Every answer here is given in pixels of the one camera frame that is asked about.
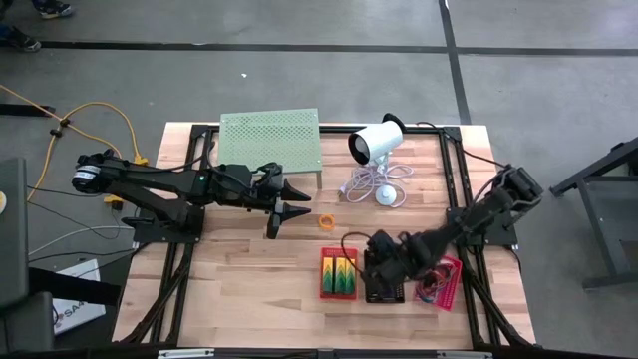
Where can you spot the white printed sign board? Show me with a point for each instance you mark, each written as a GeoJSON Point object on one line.
{"type": "Point", "coordinates": [75, 309]}

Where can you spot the black metal side table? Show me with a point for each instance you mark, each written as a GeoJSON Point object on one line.
{"type": "Point", "coordinates": [608, 199]}

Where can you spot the large blue rubber band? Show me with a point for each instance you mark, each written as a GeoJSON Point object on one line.
{"type": "Point", "coordinates": [422, 298]}

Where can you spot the black plastic basket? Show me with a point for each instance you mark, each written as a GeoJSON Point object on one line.
{"type": "Point", "coordinates": [394, 298]}

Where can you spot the green blue printed box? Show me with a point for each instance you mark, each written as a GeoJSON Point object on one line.
{"type": "Point", "coordinates": [340, 279]}
{"type": "Point", "coordinates": [351, 279]}

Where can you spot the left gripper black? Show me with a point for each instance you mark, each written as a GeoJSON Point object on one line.
{"type": "Point", "coordinates": [249, 187]}

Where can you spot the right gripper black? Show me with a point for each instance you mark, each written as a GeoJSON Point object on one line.
{"type": "Point", "coordinates": [389, 261]}

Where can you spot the silver metal bracket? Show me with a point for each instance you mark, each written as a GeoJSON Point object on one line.
{"type": "Point", "coordinates": [463, 355]}
{"type": "Point", "coordinates": [184, 354]}

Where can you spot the black floor strip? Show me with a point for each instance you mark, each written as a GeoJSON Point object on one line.
{"type": "Point", "coordinates": [25, 109]}

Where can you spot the dark grey storage box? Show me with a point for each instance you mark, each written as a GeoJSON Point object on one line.
{"type": "Point", "coordinates": [25, 324]}

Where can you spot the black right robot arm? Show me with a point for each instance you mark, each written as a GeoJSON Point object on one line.
{"type": "Point", "coordinates": [473, 224]}

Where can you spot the white clamp desk lamp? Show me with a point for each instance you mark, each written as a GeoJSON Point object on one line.
{"type": "Point", "coordinates": [376, 139]}

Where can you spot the narrow yellow green box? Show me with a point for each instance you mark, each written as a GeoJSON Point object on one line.
{"type": "Point", "coordinates": [328, 279]}

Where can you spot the orange plastic basket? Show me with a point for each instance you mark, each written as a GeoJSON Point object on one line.
{"type": "Point", "coordinates": [339, 298]}

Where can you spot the person's shoe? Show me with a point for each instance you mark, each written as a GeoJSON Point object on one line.
{"type": "Point", "coordinates": [22, 41]}
{"type": "Point", "coordinates": [52, 8]}

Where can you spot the grey equipment case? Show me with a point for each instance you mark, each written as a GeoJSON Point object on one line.
{"type": "Point", "coordinates": [12, 224]}

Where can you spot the red plastic basket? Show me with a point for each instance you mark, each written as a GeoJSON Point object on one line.
{"type": "Point", "coordinates": [451, 297]}

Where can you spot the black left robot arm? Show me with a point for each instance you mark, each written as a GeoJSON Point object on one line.
{"type": "Point", "coordinates": [149, 182]}

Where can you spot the orange rubber band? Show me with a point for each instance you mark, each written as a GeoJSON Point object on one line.
{"type": "Point", "coordinates": [432, 289]}

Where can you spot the black aluminium table frame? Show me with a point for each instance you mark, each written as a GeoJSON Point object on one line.
{"type": "Point", "coordinates": [423, 129]}

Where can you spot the black metal beam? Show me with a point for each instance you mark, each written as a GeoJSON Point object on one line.
{"type": "Point", "coordinates": [75, 286]}

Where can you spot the green perforated metal shelf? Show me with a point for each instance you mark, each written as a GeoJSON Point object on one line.
{"type": "Point", "coordinates": [269, 139]}

